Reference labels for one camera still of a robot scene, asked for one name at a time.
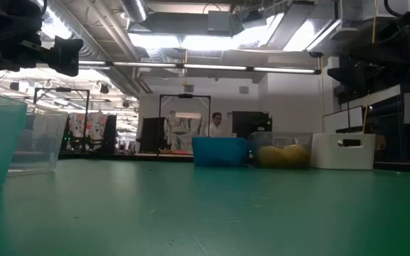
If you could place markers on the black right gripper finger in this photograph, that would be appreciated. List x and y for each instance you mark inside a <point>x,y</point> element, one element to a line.
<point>351,82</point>
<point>349,72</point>

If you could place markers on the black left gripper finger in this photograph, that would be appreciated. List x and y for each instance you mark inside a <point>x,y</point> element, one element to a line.
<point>68,65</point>
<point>68,47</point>

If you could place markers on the yellow lemon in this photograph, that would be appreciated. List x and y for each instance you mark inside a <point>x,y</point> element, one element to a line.
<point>270,157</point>
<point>297,153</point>

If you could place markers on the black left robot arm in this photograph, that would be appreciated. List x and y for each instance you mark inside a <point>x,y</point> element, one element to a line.
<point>2,16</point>

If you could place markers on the white board panel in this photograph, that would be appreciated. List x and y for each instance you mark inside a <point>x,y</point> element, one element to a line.
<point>344,119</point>

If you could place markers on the white plastic bin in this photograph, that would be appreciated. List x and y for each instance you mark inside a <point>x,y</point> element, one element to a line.
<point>327,156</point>

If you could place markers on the black upright panel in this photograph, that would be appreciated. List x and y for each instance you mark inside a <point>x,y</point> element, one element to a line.
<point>109,131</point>

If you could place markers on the clear plastic bin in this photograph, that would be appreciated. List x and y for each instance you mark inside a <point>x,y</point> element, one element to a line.
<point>279,139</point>
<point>37,149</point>

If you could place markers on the black monitor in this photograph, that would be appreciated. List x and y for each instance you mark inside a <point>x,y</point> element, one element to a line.
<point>249,122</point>
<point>152,133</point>

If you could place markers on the long ceiling strip light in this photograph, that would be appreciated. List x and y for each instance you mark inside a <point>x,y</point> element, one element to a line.
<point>214,67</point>

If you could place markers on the grey ceiling ventilation unit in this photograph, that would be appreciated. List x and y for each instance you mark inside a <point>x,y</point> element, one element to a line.
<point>219,22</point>

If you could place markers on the person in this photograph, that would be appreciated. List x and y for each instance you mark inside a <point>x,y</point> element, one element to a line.
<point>215,129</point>

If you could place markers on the blue plastic bin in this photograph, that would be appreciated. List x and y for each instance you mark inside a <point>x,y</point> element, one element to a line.
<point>219,152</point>

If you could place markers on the black frame stand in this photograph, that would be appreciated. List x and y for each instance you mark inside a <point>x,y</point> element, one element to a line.
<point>62,89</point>

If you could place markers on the black ceiling camera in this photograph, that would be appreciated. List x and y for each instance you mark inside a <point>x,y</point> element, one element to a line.
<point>315,54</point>

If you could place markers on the silver round air duct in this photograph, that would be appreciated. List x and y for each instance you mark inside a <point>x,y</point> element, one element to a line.
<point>134,10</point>

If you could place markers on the black gantry frame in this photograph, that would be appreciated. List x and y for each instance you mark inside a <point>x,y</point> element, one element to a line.
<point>185,95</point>

